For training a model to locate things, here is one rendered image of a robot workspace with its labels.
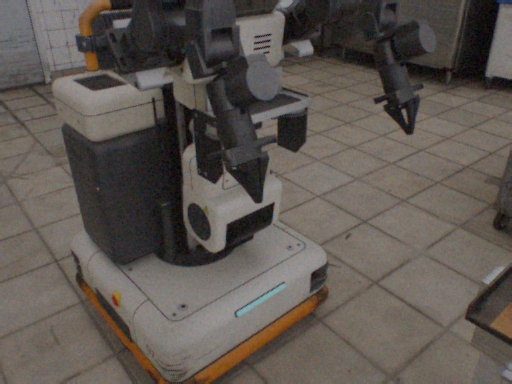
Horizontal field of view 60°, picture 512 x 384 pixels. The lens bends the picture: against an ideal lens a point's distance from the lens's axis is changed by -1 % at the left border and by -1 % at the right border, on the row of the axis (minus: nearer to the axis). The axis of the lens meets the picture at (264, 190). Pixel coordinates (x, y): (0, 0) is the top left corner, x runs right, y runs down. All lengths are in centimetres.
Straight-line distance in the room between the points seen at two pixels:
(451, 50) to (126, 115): 338
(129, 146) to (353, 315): 94
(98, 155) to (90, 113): 11
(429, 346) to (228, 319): 69
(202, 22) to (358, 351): 115
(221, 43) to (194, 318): 75
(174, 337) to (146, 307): 13
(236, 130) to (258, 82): 9
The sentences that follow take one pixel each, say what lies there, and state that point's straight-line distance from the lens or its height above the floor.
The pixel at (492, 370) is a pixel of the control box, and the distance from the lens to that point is 50.
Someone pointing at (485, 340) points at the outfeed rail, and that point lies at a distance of 42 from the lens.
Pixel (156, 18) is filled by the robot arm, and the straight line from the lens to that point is 79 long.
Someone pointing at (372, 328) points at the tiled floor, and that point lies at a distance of 161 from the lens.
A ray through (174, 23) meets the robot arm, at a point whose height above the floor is 102.
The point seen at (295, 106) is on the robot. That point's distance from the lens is 103.
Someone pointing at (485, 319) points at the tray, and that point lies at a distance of 37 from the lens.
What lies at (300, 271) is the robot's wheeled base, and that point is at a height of 26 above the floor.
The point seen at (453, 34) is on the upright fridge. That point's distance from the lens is 421.
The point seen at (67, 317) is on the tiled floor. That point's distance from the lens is 174.
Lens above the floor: 114
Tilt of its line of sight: 29 degrees down
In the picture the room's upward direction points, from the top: straight up
